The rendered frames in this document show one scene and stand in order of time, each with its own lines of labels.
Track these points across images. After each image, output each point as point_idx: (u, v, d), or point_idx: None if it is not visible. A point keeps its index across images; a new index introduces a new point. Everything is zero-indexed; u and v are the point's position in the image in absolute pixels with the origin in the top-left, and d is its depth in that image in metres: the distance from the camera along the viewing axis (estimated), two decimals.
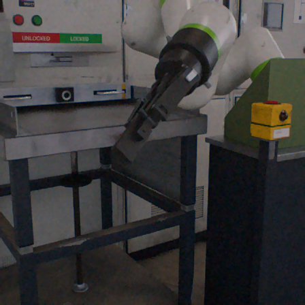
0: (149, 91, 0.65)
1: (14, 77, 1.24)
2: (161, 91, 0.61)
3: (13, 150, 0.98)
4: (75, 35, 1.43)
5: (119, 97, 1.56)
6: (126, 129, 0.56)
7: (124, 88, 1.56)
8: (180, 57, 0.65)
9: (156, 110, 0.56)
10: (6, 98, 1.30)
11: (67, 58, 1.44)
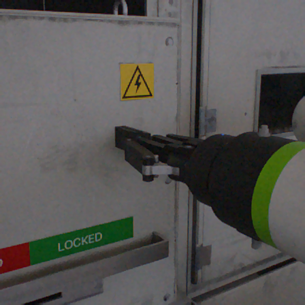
0: (195, 141, 0.47)
1: None
2: (160, 147, 0.47)
3: None
4: (69, 235, 0.58)
5: None
6: (137, 131, 0.55)
7: None
8: (195, 154, 0.40)
9: (125, 145, 0.51)
10: None
11: None
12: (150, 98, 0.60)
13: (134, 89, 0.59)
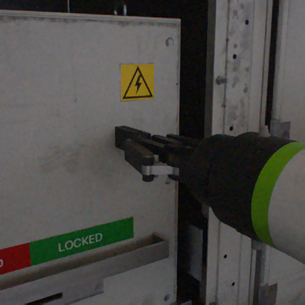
0: (195, 141, 0.47)
1: None
2: (160, 147, 0.47)
3: None
4: (69, 236, 0.58)
5: None
6: (137, 130, 0.55)
7: None
8: (195, 154, 0.40)
9: (125, 145, 0.51)
10: None
11: None
12: (150, 99, 0.61)
13: (134, 90, 0.59)
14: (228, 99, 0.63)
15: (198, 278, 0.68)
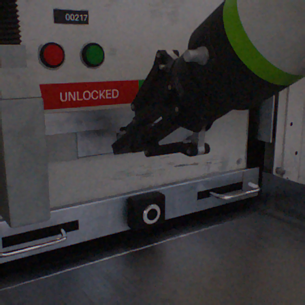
0: None
1: (47, 212, 0.48)
2: None
3: None
4: None
5: (246, 195, 0.80)
6: None
7: None
8: None
9: (142, 105, 0.54)
10: (10, 251, 0.52)
11: None
12: None
13: None
14: None
15: (269, 139, 0.77)
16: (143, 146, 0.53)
